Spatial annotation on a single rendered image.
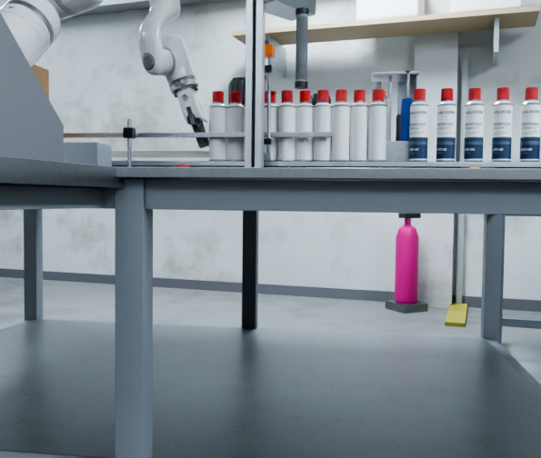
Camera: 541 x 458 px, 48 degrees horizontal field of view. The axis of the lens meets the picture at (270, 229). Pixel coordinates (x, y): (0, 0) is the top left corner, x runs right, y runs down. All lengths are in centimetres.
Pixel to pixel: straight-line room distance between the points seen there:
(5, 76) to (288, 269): 396
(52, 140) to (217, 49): 408
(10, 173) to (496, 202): 83
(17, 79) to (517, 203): 93
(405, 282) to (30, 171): 358
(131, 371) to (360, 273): 366
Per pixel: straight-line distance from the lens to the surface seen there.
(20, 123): 122
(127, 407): 131
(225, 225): 512
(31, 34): 140
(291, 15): 182
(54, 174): 107
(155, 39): 182
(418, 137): 177
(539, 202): 122
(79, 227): 584
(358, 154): 176
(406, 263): 436
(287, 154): 177
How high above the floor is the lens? 77
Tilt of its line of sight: 3 degrees down
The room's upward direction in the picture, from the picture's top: 1 degrees clockwise
